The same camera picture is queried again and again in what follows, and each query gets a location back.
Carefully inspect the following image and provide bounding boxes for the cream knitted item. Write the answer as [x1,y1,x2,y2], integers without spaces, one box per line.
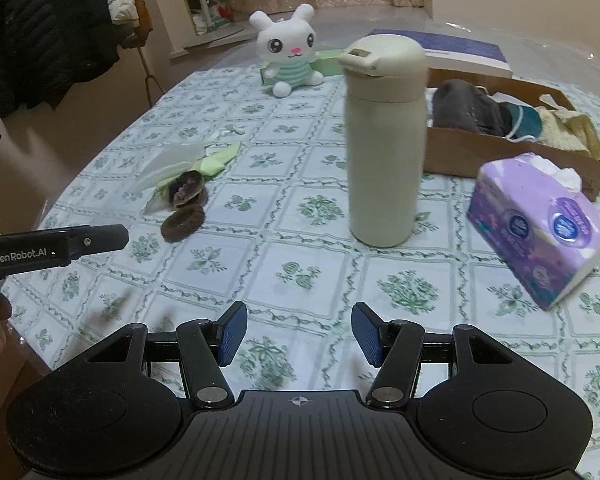
[535,106,600,160]

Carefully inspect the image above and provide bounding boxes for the green floral tablecloth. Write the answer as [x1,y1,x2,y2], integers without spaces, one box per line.
[5,66,600,479]

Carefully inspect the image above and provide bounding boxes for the metal coat rack stand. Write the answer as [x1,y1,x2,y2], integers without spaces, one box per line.
[136,47,166,108]

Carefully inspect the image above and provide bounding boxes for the dark grey sock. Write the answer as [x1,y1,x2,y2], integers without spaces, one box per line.
[432,79,513,136]

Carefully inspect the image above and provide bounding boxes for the white bunny plush toy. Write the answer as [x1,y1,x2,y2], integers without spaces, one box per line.
[249,3,324,99]

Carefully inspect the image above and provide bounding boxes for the brown fuzzy scrunchie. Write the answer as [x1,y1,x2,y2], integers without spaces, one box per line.
[160,205,204,243]

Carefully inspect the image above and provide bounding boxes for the light green small box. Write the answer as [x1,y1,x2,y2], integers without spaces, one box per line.
[260,49,343,86]

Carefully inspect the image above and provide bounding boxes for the white blue flat box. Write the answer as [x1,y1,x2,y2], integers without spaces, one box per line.
[370,28,513,78]

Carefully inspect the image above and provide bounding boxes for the light green cloth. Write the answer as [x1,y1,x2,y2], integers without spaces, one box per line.
[192,141,242,180]

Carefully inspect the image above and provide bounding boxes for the black puffer jacket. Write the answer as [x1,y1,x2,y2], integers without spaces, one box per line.
[0,0,119,140]

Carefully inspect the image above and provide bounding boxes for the teal cloth item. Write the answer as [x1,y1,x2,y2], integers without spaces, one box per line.
[500,102,543,142]

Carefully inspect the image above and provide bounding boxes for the cream thermos bottle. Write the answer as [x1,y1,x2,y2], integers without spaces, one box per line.
[338,34,428,248]

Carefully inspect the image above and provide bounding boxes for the purple velvet scrunchie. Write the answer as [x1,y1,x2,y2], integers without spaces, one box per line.
[166,170,208,208]

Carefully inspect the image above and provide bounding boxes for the brown cardboard box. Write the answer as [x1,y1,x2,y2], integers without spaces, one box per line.
[424,68,600,200]

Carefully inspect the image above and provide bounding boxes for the purple tissue pack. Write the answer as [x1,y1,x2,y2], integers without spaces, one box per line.
[467,153,600,310]

